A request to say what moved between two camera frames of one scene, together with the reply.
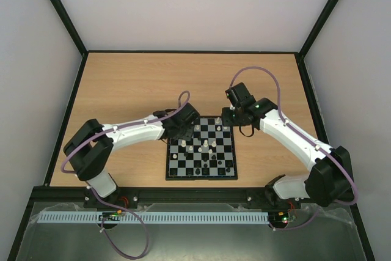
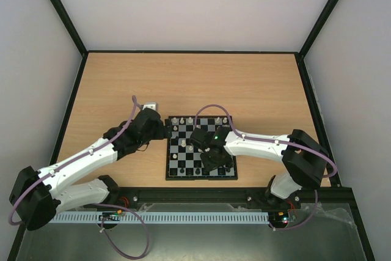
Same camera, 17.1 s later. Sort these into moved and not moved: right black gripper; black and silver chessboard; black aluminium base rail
Moved: right black gripper
Not moved: black aluminium base rail; black and silver chessboard
